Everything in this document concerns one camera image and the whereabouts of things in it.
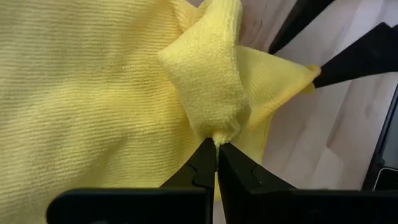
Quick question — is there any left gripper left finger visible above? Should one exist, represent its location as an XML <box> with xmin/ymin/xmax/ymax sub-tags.
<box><xmin>46</xmin><ymin>138</ymin><xmax>218</xmax><ymax>224</ymax></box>

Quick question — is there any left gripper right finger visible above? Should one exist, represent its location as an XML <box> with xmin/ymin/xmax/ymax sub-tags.
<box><xmin>217</xmin><ymin>142</ymin><xmax>398</xmax><ymax>224</ymax></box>

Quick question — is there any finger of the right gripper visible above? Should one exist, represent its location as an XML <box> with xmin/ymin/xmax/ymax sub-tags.
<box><xmin>312</xmin><ymin>22</ymin><xmax>398</xmax><ymax>90</ymax></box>
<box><xmin>269</xmin><ymin>0</ymin><xmax>335</xmax><ymax>55</ymax></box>

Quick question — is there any yellow microfiber towel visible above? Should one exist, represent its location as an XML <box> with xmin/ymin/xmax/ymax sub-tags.
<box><xmin>0</xmin><ymin>0</ymin><xmax>322</xmax><ymax>224</ymax></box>

